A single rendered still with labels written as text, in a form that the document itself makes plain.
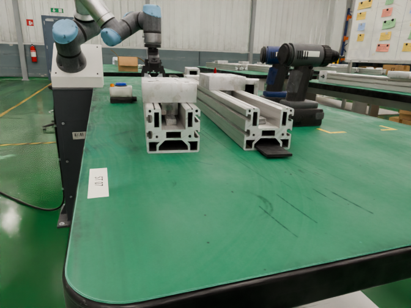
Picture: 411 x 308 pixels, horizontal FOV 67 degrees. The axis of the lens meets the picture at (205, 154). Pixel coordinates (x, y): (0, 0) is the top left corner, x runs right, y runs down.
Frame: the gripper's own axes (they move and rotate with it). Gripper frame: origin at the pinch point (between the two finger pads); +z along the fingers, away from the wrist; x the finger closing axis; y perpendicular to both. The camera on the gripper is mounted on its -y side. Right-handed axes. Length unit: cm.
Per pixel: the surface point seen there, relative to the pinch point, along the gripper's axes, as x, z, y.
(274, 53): -38, -18, -39
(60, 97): 47, 7, 33
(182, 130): -1, -2, -84
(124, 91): 11.6, -2.4, -20.3
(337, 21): -500, -112, 636
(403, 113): -333, 47, 201
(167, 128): 1, -3, -83
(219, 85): -17, -8, -52
